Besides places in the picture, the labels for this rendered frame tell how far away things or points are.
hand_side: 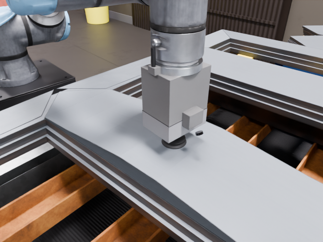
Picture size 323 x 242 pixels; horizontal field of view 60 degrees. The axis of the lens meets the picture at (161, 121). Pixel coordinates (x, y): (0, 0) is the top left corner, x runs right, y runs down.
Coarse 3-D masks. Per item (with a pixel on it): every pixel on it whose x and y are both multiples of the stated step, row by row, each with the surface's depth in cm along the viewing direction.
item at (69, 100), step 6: (78, 90) 71; (84, 90) 71; (90, 90) 70; (96, 90) 70; (102, 90) 70; (66, 96) 68; (72, 96) 68; (78, 96) 68; (84, 96) 68; (90, 96) 68; (54, 102) 65; (60, 102) 65; (66, 102) 65; (72, 102) 65; (78, 102) 65; (54, 108) 63; (60, 108) 63; (48, 114) 61
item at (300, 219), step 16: (304, 192) 41; (320, 192) 41; (288, 208) 39; (304, 208) 39; (320, 208) 39; (288, 224) 37; (304, 224) 37; (320, 224) 37; (272, 240) 35; (288, 240) 35; (304, 240) 35; (320, 240) 35
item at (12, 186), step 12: (60, 156) 84; (36, 168) 79; (48, 168) 82; (60, 168) 85; (12, 180) 74; (24, 180) 77; (36, 180) 80; (0, 192) 73; (12, 192) 76; (24, 192) 79; (0, 204) 74
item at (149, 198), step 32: (288, 64) 97; (320, 64) 91; (256, 96) 73; (32, 128) 58; (320, 128) 65; (0, 160) 54; (96, 160) 51; (128, 192) 46; (160, 192) 42; (160, 224) 42; (192, 224) 39
